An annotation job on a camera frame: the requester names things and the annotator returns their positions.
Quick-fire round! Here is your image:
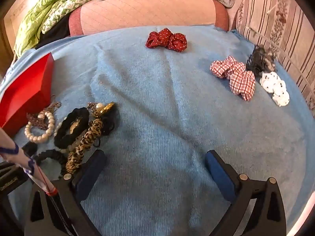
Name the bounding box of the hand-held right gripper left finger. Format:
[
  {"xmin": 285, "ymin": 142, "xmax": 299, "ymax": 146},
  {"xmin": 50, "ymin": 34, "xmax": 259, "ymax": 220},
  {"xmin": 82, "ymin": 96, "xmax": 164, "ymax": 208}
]
[{"xmin": 24, "ymin": 149, "xmax": 107, "ymax": 236}]

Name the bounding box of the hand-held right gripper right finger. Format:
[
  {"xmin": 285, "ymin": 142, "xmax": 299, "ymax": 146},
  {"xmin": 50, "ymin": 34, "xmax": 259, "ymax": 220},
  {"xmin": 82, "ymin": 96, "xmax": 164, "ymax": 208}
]
[{"xmin": 205, "ymin": 150, "xmax": 287, "ymax": 236}]

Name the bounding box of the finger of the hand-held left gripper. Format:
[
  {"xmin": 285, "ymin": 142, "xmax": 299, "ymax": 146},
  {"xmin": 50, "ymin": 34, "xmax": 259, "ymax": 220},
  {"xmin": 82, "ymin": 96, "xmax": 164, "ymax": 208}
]
[{"xmin": 21, "ymin": 142, "xmax": 38, "ymax": 158}]

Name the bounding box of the black velvet scrunchie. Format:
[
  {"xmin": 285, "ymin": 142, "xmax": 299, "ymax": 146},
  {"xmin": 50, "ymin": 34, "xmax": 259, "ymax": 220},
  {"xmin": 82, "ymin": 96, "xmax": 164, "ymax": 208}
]
[{"xmin": 54, "ymin": 108, "xmax": 90, "ymax": 148}]

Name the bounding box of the pearl bracelet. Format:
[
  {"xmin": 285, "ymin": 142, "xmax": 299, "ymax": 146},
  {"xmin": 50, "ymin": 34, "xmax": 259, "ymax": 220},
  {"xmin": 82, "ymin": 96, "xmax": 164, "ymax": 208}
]
[{"xmin": 25, "ymin": 111, "xmax": 55, "ymax": 143}]

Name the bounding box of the gold beaded bracelet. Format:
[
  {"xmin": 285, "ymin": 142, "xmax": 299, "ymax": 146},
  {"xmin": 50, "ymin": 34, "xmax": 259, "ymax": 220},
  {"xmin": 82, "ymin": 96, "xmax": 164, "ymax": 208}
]
[{"xmin": 66, "ymin": 118, "xmax": 103, "ymax": 174}]

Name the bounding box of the pearl bead strand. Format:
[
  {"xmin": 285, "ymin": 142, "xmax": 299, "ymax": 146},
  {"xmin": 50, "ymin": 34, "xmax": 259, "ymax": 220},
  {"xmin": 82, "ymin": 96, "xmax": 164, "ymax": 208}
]
[{"xmin": 55, "ymin": 119, "xmax": 74, "ymax": 154}]

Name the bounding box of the copper chain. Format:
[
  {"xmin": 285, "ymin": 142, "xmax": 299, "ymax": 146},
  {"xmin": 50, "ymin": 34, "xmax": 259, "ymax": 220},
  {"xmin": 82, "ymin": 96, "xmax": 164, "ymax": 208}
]
[{"xmin": 27, "ymin": 101, "xmax": 62, "ymax": 131}]

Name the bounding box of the gold pendant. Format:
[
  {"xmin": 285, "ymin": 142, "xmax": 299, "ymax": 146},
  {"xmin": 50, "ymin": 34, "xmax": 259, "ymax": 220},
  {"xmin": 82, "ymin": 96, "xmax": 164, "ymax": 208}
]
[{"xmin": 69, "ymin": 122, "xmax": 82, "ymax": 134}]

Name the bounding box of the red box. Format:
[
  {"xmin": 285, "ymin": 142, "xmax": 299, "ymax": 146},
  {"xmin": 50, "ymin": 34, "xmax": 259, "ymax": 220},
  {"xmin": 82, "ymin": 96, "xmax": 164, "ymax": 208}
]
[{"xmin": 0, "ymin": 53, "xmax": 55, "ymax": 138}]

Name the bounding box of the gold disc hair tie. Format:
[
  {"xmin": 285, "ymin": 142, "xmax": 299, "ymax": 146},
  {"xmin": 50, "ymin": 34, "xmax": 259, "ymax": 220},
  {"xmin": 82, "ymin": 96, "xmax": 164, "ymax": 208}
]
[{"xmin": 100, "ymin": 101, "xmax": 119, "ymax": 136}]

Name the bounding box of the pearl brooch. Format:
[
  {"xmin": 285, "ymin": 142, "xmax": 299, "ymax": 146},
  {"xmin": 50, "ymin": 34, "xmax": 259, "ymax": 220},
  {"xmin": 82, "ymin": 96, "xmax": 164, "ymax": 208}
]
[{"xmin": 86, "ymin": 102, "xmax": 104, "ymax": 116}]

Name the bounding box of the blue blanket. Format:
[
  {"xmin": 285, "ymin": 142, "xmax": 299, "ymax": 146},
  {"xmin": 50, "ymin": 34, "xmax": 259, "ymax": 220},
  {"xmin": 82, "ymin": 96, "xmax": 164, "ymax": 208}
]
[{"xmin": 0, "ymin": 25, "xmax": 312, "ymax": 236}]

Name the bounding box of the red plaid scrunchie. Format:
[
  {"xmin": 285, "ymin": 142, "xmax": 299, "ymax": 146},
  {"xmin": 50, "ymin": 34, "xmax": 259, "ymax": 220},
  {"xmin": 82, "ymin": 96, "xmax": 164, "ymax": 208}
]
[{"xmin": 210, "ymin": 55, "xmax": 256, "ymax": 101}]

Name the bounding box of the white dotted scrunchie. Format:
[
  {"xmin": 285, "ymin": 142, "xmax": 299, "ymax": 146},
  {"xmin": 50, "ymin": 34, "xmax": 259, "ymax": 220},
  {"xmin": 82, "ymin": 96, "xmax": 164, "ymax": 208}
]
[{"xmin": 259, "ymin": 71, "xmax": 290, "ymax": 107}]

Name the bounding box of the black hair claw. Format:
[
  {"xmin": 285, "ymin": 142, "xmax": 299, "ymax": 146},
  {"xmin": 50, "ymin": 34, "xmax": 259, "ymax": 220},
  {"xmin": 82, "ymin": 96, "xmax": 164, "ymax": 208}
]
[{"xmin": 246, "ymin": 44, "xmax": 277, "ymax": 77}]

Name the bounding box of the green floral quilt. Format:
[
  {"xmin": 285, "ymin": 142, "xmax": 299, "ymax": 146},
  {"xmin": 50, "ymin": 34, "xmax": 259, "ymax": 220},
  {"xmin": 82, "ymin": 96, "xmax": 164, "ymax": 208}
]
[{"xmin": 13, "ymin": 0, "xmax": 121, "ymax": 54}]

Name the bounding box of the red polka dot scrunchie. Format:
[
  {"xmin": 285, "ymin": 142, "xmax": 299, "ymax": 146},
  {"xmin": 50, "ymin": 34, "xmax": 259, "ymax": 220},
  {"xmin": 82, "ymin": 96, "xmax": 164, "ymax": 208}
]
[{"xmin": 145, "ymin": 29, "xmax": 188, "ymax": 53}]

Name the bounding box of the striped floral cushion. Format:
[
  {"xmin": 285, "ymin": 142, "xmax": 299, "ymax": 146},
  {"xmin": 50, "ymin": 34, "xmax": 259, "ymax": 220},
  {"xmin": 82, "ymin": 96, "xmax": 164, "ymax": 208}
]
[{"xmin": 235, "ymin": 0, "xmax": 315, "ymax": 118}]

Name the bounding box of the pink cushion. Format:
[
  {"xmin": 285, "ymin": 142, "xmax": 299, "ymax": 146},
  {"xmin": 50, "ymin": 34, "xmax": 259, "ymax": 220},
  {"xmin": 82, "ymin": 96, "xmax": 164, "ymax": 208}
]
[{"xmin": 68, "ymin": 0, "xmax": 229, "ymax": 38}]

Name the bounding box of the black ruffled hair tie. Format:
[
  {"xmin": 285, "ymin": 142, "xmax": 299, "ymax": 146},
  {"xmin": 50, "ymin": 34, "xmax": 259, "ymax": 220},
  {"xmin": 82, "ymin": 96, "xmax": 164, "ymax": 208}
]
[{"xmin": 33, "ymin": 149, "xmax": 68, "ymax": 175}]

